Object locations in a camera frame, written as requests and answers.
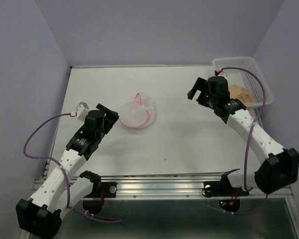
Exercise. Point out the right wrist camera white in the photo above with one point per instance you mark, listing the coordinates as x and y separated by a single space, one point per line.
220 73

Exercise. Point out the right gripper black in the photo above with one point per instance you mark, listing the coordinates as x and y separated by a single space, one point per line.
200 85

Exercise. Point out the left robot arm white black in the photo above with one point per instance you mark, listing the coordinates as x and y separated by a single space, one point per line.
42 213

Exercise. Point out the white plastic basket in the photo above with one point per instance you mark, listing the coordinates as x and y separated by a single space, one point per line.
244 72

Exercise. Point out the white mesh laundry bag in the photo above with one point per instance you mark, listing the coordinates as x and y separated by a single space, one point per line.
139 113

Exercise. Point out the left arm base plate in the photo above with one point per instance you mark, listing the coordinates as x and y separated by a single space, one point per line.
103 190

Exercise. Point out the beige bra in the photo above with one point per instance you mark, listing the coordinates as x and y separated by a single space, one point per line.
237 92

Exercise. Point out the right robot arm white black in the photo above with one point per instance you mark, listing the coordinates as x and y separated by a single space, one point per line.
268 165

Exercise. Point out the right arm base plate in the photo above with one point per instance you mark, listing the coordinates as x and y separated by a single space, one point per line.
221 189

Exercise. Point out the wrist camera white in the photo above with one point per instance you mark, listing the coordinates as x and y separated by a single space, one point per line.
81 111
220 73

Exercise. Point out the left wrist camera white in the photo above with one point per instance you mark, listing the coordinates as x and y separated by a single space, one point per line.
81 111

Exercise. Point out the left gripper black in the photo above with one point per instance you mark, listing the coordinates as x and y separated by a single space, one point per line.
109 123

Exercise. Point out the aluminium rail frame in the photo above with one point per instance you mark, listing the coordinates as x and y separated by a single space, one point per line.
186 145

